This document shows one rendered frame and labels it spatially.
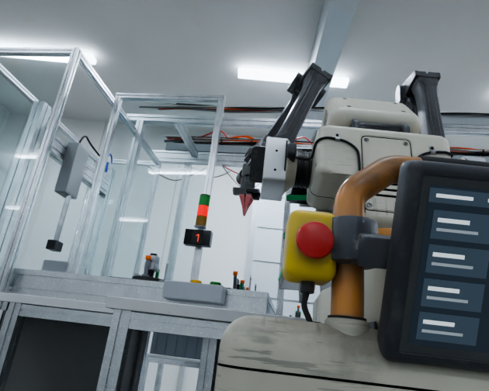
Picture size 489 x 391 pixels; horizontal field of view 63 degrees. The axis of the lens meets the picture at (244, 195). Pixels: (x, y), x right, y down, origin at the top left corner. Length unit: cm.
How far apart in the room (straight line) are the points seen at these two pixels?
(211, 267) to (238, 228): 63
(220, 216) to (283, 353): 507
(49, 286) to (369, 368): 144
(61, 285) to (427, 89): 142
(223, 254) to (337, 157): 454
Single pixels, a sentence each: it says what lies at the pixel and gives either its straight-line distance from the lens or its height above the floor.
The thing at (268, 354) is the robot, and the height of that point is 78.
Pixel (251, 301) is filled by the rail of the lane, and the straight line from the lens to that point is 143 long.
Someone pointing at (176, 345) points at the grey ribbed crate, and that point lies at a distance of 358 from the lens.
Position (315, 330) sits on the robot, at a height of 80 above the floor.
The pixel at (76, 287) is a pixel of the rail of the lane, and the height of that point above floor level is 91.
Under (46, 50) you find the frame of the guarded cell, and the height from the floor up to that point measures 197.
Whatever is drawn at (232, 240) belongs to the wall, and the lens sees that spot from 533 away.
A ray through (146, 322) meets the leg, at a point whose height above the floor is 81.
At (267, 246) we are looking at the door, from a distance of 527.
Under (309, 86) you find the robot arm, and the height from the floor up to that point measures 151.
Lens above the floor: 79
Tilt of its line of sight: 20 degrees up
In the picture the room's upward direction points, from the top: 7 degrees clockwise
